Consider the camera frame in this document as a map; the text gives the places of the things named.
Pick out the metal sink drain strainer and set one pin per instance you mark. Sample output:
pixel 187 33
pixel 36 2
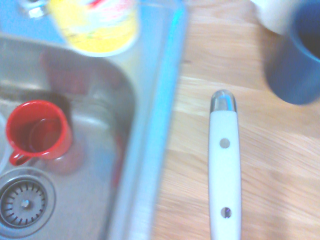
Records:
pixel 23 202

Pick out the white mug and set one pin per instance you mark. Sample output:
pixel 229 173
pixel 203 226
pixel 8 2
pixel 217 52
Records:
pixel 272 12

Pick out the stainless steel double sink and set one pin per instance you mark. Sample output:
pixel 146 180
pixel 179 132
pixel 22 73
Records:
pixel 95 105

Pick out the red mug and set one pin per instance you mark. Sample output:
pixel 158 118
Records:
pixel 37 125

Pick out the Lysol wipes canister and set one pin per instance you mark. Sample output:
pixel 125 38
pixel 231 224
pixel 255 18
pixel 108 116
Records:
pixel 100 27

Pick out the navy blue mug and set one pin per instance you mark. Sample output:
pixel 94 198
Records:
pixel 290 75

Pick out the clear plastic bowl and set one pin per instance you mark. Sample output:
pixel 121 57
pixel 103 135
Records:
pixel 3 150

